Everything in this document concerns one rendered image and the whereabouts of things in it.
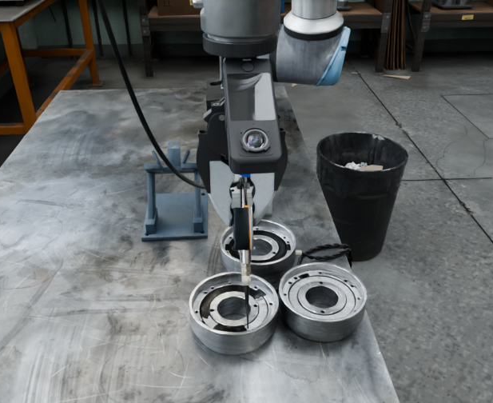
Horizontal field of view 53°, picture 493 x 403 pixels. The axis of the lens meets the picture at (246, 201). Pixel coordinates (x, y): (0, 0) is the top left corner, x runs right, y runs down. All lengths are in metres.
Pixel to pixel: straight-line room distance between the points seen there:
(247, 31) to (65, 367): 0.41
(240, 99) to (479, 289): 1.69
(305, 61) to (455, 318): 1.17
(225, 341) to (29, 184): 0.54
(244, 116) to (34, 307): 0.39
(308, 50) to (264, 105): 0.55
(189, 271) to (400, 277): 1.39
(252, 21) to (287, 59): 0.56
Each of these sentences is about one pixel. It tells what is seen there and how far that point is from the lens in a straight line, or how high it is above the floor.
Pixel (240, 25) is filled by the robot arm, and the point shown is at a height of 1.15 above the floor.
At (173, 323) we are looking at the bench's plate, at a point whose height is 0.80.
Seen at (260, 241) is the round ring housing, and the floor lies 0.82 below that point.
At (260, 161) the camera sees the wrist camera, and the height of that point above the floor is 1.05.
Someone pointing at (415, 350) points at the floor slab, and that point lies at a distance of 1.75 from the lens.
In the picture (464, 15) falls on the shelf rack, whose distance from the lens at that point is 4.41.
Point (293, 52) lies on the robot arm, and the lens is 1.01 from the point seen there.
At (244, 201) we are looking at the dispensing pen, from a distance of 0.56.
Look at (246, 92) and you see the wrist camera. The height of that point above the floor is 1.09.
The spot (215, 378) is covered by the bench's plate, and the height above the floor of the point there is 0.80.
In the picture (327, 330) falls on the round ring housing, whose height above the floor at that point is 0.83.
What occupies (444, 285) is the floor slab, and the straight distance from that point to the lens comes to 2.02.
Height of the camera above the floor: 1.25
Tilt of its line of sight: 32 degrees down
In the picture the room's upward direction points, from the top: straight up
